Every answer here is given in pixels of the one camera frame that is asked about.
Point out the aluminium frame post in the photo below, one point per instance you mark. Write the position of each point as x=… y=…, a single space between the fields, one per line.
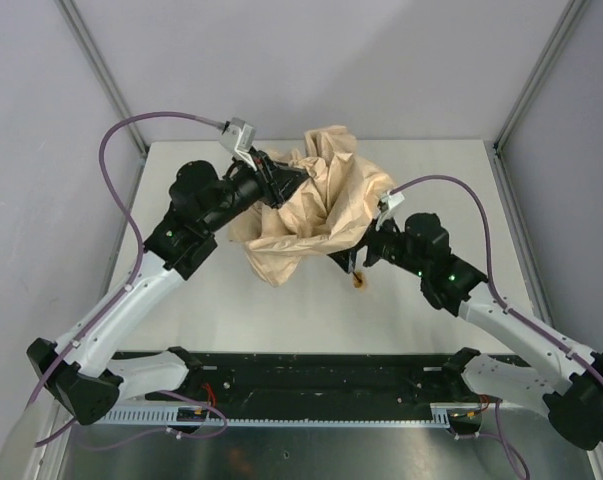
x=564 y=29
x=92 y=53

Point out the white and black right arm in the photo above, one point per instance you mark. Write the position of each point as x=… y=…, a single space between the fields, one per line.
x=562 y=379

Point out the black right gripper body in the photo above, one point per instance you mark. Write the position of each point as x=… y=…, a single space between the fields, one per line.
x=360 y=248

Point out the left aluminium frame post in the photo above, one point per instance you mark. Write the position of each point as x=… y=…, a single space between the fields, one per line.
x=92 y=53

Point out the grey slotted cable duct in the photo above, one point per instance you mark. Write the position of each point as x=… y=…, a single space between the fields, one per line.
x=189 y=416

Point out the beige and black folding umbrella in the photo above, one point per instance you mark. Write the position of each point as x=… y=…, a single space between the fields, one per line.
x=329 y=212

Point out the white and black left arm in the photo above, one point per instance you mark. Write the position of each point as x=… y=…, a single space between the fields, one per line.
x=79 y=368

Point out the right aluminium frame post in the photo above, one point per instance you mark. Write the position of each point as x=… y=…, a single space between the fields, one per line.
x=564 y=29

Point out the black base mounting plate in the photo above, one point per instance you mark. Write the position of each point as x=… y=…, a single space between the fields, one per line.
x=325 y=388

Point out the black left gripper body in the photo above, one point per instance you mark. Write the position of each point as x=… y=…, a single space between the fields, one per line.
x=272 y=179

